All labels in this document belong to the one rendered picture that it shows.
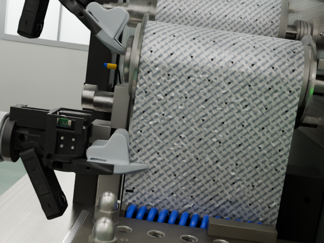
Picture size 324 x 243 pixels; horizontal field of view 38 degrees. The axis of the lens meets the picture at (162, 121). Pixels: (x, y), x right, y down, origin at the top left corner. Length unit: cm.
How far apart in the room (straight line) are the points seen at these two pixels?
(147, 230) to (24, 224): 37
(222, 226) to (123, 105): 25
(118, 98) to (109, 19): 13
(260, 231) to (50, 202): 31
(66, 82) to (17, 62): 69
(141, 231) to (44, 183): 16
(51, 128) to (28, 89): 591
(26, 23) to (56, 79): 570
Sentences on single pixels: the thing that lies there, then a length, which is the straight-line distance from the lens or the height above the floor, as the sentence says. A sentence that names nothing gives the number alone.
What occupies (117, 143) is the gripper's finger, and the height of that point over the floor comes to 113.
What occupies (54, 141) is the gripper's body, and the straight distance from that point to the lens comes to 69.
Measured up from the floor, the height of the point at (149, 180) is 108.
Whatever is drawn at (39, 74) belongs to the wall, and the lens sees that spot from 654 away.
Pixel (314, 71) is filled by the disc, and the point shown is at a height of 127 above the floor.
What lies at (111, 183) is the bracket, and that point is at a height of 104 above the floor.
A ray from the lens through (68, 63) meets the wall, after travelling 643.
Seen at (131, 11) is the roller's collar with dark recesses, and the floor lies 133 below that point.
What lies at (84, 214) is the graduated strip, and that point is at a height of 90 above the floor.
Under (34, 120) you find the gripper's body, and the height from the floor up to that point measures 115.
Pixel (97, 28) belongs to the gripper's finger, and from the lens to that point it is 75.
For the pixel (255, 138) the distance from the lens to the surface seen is 71.
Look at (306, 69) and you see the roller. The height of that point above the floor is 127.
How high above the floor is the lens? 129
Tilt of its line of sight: 10 degrees down
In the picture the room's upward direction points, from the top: 8 degrees clockwise
